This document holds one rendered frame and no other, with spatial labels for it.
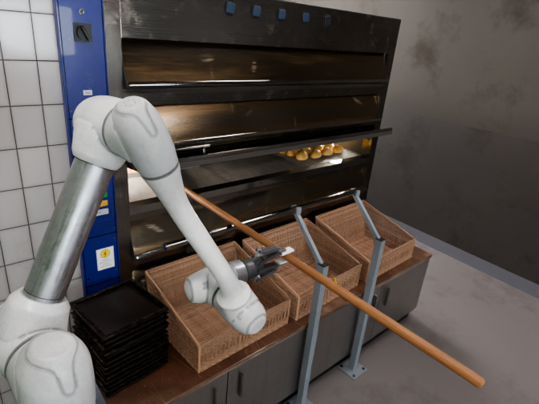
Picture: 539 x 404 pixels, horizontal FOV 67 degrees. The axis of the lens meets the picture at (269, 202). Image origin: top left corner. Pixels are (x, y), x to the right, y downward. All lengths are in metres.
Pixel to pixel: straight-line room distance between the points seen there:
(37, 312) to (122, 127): 0.52
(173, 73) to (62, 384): 1.26
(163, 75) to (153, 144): 0.88
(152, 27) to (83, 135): 0.81
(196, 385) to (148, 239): 0.69
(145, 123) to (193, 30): 1.00
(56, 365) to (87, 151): 0.49
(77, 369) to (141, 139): 0.54
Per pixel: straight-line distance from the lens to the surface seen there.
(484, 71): 4.25
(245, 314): 1.20
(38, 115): 1.70
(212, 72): 1.96
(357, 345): 2.75
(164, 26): 1.84
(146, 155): 0.98
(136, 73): 1.79
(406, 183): 4.67
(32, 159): 1.74
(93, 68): 1.70
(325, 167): 2.70
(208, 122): 2.01
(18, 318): 1.21
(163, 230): 2.07
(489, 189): 4.27
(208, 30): 1.95
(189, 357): 1.94
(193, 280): 1.30
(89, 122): 1.10
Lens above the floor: 1.97
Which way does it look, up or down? 23 degrees down
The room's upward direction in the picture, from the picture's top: 6 degrees clockwise
